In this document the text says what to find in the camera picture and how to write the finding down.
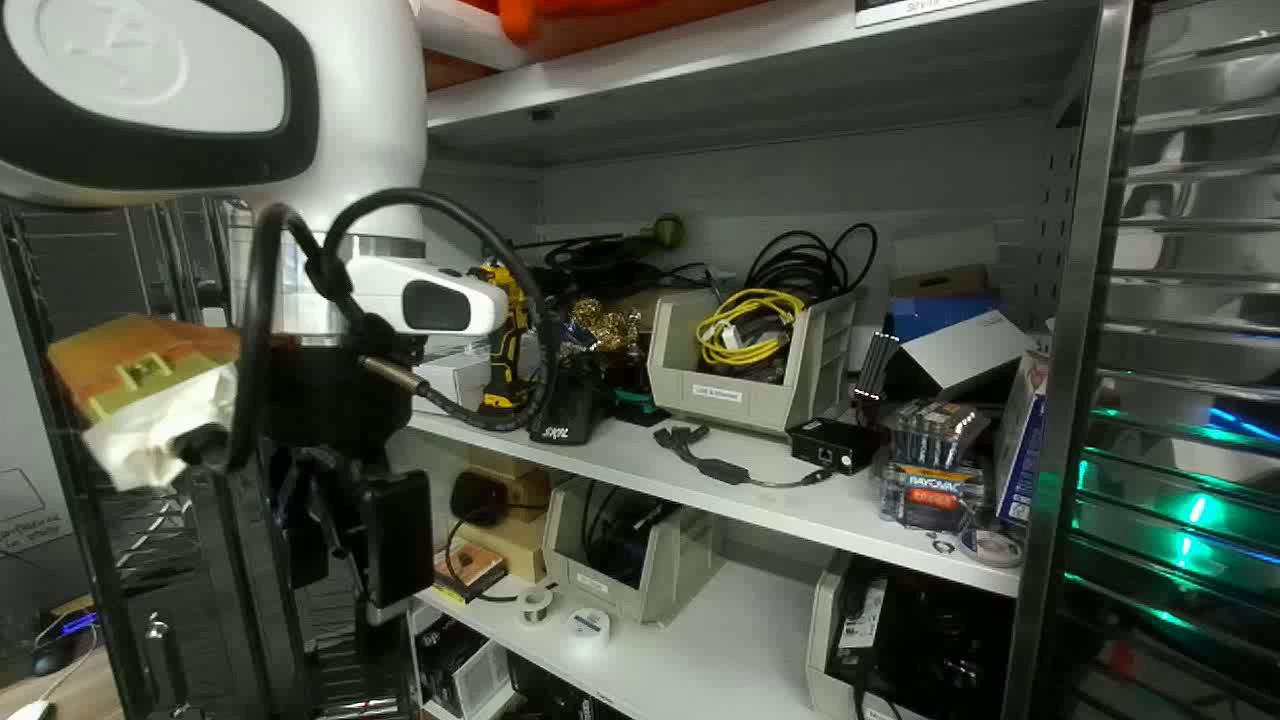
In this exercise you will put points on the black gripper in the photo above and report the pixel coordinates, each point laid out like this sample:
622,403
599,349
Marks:
323,392

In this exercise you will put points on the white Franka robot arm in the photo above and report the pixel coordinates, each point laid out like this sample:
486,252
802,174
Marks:
360,106

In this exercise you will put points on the orange green box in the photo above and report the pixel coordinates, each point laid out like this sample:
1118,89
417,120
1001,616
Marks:
124,352

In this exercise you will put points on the black power adapter box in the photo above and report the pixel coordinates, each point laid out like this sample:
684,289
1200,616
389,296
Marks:
835,447

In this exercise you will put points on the flat brown cardboard box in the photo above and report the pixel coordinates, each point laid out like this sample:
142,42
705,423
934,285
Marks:
934,281

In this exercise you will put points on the blue and white box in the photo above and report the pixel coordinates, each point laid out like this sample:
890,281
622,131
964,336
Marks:
955,336

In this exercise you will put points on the copper brown flat item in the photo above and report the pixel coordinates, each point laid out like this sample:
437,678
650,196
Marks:
464,573

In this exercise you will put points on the black round knob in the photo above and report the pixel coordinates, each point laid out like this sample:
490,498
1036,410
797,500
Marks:
478,498

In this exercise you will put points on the white black small device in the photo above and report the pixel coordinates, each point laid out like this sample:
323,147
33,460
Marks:
464,680

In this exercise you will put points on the white crumpled cloth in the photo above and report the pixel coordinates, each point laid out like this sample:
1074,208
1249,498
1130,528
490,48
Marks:
152,424

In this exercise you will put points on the black battery charger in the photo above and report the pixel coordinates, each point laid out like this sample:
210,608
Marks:
564,410

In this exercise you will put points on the cream storage bin black contents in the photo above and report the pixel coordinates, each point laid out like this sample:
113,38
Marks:
644,583

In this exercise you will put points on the black computer mouse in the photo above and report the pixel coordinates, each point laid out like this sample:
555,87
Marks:
58,647

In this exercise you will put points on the brass coloured tool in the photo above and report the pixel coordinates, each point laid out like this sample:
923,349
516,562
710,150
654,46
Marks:
600,324

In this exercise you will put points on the white metal shelf unit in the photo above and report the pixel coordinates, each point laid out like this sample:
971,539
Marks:
720,655

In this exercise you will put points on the green knob long tool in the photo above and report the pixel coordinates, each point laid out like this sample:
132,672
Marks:
667,234

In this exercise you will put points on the white plastic pipe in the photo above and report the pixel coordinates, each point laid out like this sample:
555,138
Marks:
460,34

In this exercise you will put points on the orange plastic case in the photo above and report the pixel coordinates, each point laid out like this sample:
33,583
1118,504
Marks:
600,15

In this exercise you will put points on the small clear tape roll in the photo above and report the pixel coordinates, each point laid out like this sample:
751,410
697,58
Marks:
992,546

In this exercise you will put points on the white printed carton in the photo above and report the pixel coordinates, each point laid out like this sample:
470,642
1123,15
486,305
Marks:
1022,442

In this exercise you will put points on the silver metal tray rack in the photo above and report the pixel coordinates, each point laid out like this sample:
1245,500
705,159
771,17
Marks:
1175,333

